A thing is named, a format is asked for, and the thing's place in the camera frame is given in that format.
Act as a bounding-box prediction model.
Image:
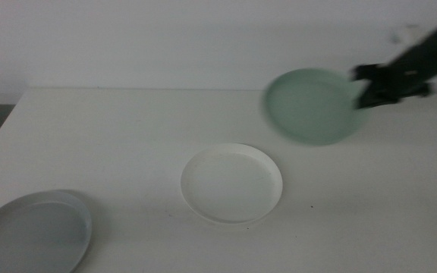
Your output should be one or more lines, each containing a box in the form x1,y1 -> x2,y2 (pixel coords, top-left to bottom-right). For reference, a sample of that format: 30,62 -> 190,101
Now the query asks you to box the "pale green shallow bowl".
263,67 -> 369,147

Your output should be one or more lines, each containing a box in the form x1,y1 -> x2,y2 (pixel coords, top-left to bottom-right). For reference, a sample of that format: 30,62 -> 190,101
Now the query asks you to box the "white shallow bowl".
180,143 -> 284,225

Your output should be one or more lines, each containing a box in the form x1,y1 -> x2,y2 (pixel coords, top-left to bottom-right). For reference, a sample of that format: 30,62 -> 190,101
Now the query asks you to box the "grey shallow bowl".
0,189 -> 93,273

